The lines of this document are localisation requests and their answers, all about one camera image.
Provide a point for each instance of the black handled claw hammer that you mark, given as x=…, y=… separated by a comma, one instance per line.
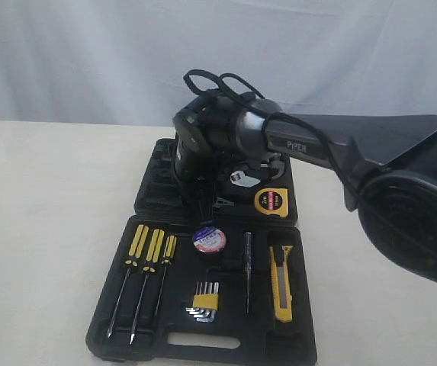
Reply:
x=274, y=164

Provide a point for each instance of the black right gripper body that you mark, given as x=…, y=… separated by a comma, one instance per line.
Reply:
x=200, y=196

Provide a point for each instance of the small yellow black screwdriver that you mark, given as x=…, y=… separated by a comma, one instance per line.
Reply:
x=167, y=260

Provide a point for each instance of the clear handled tester screwdriver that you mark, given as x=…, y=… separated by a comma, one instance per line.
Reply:
x=248, y=265

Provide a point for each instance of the silver adjustable wrench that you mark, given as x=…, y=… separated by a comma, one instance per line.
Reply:
x=241, y=179

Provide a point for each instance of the yellow utility knife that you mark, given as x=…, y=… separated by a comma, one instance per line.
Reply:
x=281, y=289

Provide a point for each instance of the white backdrop curtain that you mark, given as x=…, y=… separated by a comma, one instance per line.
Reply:
x=122, y=62

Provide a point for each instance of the yellow measuring tape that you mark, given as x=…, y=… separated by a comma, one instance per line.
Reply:
x=272, y=201

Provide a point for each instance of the black plastic tool case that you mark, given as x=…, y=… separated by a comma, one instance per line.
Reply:
x=234, y=337

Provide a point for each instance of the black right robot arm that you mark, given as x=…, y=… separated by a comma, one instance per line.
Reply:
x=387, y=164

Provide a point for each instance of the middle yellow black screwdriver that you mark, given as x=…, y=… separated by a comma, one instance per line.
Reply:
x=149, y=268

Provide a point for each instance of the large yellow black screwdriver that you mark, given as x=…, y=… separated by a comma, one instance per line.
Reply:
x=130, y=263

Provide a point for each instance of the orange black handled pliers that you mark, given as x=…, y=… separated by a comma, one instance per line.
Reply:
x=222, y=202

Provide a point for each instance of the hex key set yellow holder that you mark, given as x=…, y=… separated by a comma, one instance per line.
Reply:
x=205, y=301

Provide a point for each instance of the black electrical tape roll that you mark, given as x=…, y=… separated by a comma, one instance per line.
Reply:
x=209, y=240

